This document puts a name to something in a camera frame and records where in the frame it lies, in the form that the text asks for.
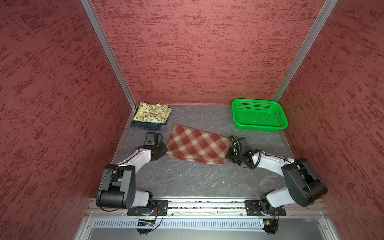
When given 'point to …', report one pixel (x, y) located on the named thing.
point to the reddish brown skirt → (195, 145)
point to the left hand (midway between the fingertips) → (165, 152)
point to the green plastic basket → (258, 115)
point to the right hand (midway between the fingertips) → (224, 159)
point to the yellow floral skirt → (152, 112)
